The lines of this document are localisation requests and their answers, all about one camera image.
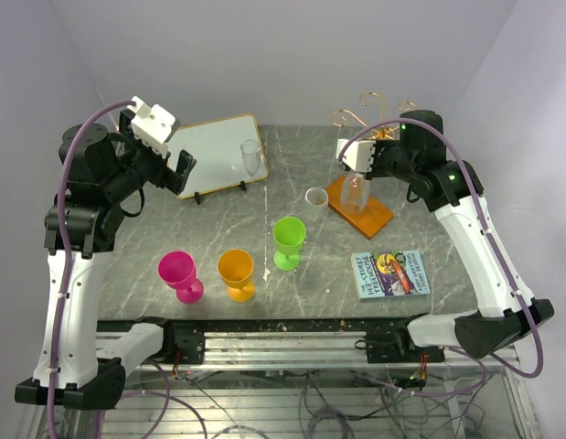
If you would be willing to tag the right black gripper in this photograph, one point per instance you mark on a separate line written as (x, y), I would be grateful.
(379, 146)

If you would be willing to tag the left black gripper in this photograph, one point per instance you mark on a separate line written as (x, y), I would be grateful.
(165, 176)

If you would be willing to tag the clear round wine glass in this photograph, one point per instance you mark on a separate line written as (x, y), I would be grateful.
(354, 193)

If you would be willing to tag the pink plastic goblet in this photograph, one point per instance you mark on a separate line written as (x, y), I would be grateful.
(177, 269)

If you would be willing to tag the orange plastic goblet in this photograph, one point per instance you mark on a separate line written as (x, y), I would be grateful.
(236, 270)

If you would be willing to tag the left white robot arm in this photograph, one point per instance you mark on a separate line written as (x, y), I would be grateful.
(100, 170)

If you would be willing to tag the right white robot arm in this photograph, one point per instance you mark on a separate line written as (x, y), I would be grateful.
(507, 310)

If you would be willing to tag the clear tall wine glass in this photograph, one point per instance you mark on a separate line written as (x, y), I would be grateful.
(251, 160)

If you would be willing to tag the yellow framed whiteboard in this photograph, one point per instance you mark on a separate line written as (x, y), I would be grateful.
(216, 145)

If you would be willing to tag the black whiteboard stand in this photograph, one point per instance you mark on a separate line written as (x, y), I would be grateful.
(242, 186)

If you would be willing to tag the treehouse story book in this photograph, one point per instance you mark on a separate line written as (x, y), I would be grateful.
(380, 275)

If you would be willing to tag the green plastic goblet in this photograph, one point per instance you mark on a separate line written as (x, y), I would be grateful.
(288, 234)

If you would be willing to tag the gold wire glass rack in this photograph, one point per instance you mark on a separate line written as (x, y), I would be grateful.
(373, 108)

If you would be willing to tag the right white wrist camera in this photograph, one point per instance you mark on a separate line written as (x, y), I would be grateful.
(359, 156)

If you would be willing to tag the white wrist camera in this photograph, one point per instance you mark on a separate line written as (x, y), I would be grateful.
(359, 156)
(154, 126)

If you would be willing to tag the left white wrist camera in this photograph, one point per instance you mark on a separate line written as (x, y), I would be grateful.
(154, 126)

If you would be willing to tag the aluminium mounting rail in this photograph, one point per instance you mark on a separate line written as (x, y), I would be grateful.
(331, 343)

